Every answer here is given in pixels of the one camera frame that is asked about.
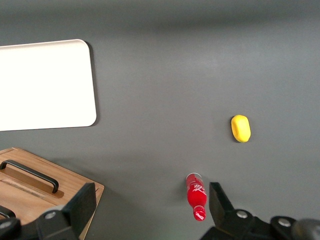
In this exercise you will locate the beige rectangular tray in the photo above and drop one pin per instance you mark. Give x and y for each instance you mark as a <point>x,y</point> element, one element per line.
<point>45,85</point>

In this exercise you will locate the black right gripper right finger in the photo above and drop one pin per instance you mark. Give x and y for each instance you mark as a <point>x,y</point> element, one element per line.
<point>221,207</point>

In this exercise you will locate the oak wooden drawer cabinet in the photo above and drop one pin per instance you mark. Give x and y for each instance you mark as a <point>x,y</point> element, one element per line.
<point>70,182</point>

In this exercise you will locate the wooden upper drawer front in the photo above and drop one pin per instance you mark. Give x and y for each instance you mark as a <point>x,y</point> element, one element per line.
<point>22,205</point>

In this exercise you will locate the yellow lemon toy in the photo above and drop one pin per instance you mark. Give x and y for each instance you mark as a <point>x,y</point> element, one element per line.
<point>240,128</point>

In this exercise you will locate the wooden drawer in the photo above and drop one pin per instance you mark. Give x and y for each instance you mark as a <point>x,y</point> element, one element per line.
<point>67,180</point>
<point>22,205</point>

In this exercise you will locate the wooden lower drawer front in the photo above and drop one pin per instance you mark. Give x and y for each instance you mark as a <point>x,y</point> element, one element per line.
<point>67,180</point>

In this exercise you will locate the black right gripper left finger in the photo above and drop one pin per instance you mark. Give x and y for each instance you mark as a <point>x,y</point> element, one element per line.
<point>80,207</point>

